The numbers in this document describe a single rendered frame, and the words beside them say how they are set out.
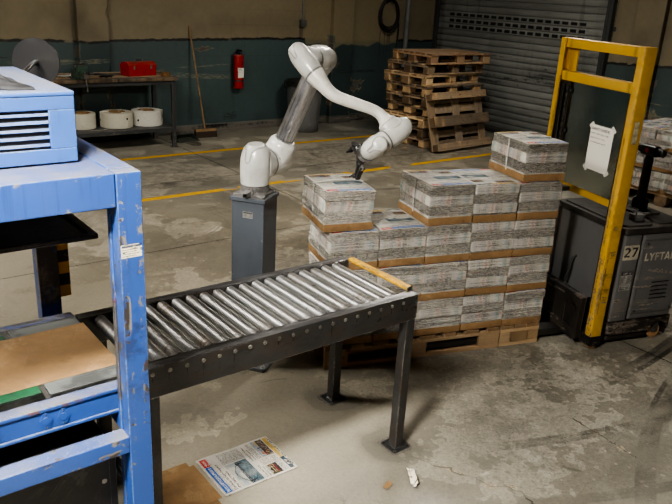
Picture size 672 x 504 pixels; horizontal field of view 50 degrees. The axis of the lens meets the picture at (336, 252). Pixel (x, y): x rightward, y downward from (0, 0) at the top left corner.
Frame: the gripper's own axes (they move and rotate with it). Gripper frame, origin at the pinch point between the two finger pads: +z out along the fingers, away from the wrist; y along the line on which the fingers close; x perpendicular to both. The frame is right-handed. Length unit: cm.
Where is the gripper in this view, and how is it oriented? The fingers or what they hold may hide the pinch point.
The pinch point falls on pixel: (350, 164)
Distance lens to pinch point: 380.8
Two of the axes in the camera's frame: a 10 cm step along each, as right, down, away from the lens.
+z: -3.3, 1.2, 9.4
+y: 1.1, 9.9, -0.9
